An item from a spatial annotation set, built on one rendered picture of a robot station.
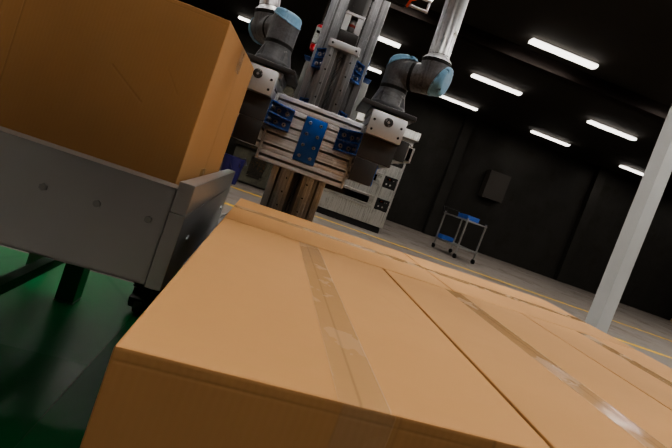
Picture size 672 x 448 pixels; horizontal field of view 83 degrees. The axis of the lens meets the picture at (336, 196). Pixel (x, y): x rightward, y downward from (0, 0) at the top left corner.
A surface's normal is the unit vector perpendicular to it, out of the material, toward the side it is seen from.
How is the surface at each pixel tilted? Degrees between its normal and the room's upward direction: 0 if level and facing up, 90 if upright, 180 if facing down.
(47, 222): 90
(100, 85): 90
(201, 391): 90
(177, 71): 90
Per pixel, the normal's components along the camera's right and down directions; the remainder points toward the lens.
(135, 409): 0.15, 0.11
